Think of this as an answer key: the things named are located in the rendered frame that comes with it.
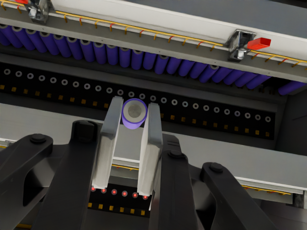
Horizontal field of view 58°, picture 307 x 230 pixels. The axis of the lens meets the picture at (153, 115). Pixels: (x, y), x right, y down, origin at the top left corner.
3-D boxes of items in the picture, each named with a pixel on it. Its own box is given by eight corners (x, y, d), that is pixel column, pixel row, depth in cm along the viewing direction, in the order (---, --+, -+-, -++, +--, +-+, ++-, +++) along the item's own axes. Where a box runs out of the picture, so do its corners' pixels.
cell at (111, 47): (108, 54, 49) (106, 36, 42) (119, 56, 49) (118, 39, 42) (107, 64, 48) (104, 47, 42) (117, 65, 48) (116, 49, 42)
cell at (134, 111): (126, 132, 25) (126, 128, 18) (119, 112, 25) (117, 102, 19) (145, 125, 25) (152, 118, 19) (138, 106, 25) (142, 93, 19)
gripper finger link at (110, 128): (106, 190, 14) (91, 188, 14) (117, 136, 20) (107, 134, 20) (115, 135, 13) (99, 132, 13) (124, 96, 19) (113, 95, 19)
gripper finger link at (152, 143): (148, 140, 13) (163, 143, 13) (149, 101, 19) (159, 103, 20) (136, 195, 14) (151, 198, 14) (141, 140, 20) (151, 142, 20)
